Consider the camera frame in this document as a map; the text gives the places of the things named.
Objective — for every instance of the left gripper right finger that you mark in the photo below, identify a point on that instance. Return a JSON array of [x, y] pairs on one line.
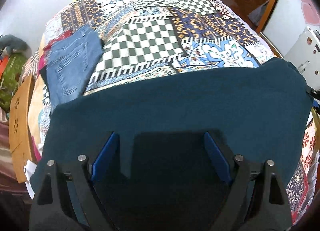
[[256, 198]]

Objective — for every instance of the grey plush toy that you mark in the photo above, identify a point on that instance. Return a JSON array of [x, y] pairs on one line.
[[11, 44]]

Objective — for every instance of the dark teal sweatpants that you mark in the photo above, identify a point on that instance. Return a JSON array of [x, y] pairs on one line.
[[163, 178]]

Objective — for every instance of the wooden lap desk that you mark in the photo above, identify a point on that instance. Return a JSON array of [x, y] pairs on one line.
[[21, 144]]

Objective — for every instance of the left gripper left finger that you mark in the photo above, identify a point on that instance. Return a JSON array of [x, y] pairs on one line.
[[67, 199]]

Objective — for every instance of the green patterned storage bag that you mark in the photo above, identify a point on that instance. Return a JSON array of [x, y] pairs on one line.
[[11, 69]]

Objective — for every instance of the folded blue jeans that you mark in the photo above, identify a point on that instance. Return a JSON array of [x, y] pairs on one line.
[[70, 65]]

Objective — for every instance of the cream floral blanket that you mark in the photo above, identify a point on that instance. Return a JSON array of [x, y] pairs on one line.
[[36, 104]]

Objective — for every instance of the striped maroon curtain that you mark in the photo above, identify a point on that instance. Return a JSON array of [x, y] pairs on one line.
[[8, 180]]

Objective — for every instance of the patchwork patterned bedspread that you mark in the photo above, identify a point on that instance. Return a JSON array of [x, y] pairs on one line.
[[147, 39]]

